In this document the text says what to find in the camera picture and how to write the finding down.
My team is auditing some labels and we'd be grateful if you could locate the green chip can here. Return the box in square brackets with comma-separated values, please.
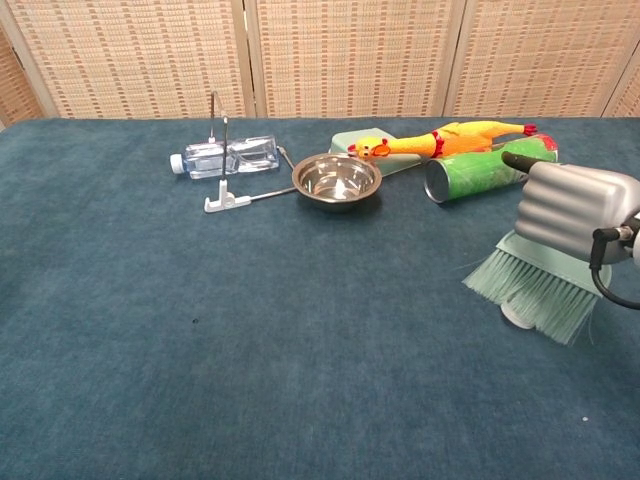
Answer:
[423, 133, 560, 204]

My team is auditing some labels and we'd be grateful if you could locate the light green brush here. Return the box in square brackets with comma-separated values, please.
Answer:
[460, 229, 614, 347]

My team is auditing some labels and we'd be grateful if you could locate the stainless steel bowl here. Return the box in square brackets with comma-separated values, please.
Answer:
[291, 153, 384, 214]

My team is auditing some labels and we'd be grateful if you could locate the clear plastic water bottle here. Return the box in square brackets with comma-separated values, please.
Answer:
[169, 134, 280, 180]

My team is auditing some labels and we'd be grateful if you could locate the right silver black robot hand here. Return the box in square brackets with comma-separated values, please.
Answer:
[501, 151, 640, 264]

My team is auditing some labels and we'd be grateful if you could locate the mint green dustpan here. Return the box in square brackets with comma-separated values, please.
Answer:
[330, 127, 426, 176]

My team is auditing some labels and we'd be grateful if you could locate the woven bamboo screen panel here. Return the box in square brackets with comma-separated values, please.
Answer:
[0, 24, 54, 129]
[602, 49, 640, 119]
[244, 0, 471, 119]
[444, 0, 640, 119]
[0, 0, 256, 120]

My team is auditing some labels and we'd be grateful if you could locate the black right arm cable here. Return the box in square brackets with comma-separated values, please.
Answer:
[589, 224, 640, 311]

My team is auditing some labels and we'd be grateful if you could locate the white bottle cap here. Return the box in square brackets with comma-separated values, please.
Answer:
[499, 299, 537, 330]

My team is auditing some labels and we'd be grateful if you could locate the blue felt table mat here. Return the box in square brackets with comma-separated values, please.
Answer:
[0, 117, 640, 480]

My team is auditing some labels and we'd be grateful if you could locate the yellow rubber chicken toy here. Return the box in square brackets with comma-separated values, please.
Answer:
[348, 119, 539, 161]

